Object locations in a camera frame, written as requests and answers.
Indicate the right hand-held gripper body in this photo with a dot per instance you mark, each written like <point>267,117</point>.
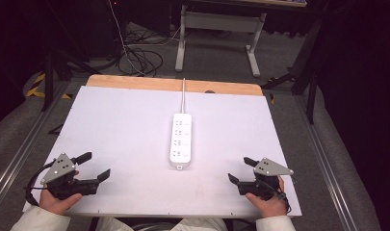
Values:
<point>268,179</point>

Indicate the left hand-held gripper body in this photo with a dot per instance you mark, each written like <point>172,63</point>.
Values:
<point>59,166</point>

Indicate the person's right hand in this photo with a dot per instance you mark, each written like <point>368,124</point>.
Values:
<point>269,207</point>

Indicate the person's left hand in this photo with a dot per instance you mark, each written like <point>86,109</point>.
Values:
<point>54,203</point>

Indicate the white board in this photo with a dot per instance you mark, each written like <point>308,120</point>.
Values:
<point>125,134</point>

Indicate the white power strip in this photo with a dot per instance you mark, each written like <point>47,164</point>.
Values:
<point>180,141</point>

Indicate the black tripod stand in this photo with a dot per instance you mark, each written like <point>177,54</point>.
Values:
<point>311,80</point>

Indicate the aluminium rail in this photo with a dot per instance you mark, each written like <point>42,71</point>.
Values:
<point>25,144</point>
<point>327,166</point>

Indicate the grey metal desk frame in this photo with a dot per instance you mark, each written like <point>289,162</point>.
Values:
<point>183,41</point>

